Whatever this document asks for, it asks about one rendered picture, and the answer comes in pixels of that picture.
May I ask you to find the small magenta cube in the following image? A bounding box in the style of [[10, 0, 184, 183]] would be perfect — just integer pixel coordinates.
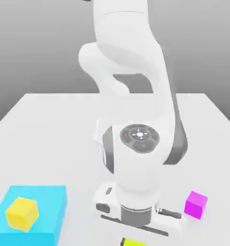
[[184, 190, 208, 221]]

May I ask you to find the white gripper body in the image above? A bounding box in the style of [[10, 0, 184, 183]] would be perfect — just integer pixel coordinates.
[[99, 210, 183, 238]]

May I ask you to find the small lime cube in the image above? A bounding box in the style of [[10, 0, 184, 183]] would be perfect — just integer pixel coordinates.
[[120, 237, 148, 246]]

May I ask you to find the small yellow cube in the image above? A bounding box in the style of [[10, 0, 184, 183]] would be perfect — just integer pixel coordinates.
[[5, 197, 40, 233]]

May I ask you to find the large cyan box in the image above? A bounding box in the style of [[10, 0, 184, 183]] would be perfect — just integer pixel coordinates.
[[0, 185, 67, 246]]

